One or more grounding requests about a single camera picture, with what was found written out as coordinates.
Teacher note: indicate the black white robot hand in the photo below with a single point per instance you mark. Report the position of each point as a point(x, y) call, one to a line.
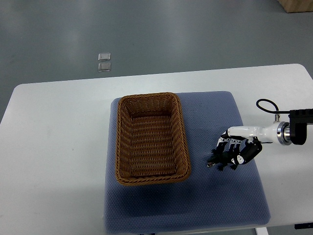
point(241, 144)

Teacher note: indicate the dark toy crocodile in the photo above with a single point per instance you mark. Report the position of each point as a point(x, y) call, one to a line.
point(223, 158)

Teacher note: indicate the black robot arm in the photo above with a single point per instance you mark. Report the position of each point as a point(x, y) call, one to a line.
point(299, 119)

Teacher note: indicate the brown wicker basket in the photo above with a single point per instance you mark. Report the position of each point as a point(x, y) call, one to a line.
point(151, 144)

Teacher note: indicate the blue padded mat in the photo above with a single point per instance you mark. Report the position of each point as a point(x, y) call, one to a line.
point(207, 199)

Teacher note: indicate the white table leg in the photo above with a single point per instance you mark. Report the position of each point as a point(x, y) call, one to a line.
point(261, 231)

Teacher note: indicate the wooden box corner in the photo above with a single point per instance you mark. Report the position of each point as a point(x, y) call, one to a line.
point(297, 6)

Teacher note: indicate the upper silver floor plate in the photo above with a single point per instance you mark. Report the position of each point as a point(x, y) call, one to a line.
point(104, 56)

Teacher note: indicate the black bracket under table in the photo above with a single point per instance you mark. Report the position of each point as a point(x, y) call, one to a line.
point(303, 226)

